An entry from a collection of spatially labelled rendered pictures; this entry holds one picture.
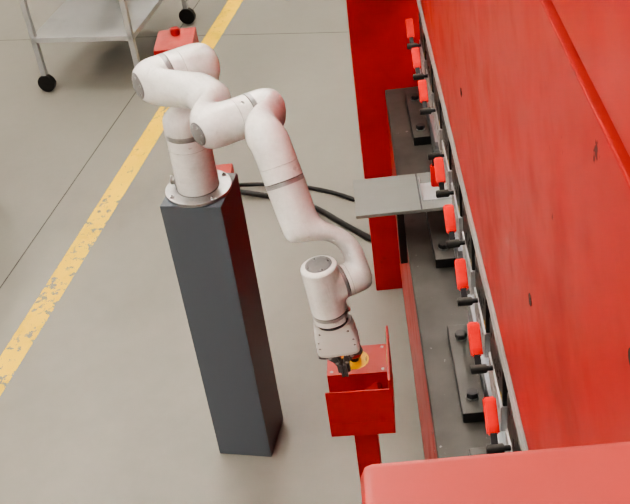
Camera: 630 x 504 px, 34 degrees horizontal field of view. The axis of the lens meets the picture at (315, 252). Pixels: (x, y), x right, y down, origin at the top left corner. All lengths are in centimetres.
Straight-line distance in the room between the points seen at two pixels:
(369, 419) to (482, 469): 226
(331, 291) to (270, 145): 35
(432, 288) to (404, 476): 237
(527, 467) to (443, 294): 235
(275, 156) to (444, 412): 68
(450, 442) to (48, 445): 186
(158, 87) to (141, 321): 165
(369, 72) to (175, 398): 134
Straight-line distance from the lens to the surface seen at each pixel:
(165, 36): 449
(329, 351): 247
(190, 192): 293
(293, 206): 231
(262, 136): 230
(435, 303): 265
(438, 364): 248
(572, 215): 107
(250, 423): 343
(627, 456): 34
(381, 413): 258
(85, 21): 610
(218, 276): 304
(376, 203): 281
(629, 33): 72
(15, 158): 556
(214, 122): 241
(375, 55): 358
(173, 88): 268
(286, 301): 413
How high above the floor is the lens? 255
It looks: 36 degrees down
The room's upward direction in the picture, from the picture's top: 8 degrees counter-clockwise
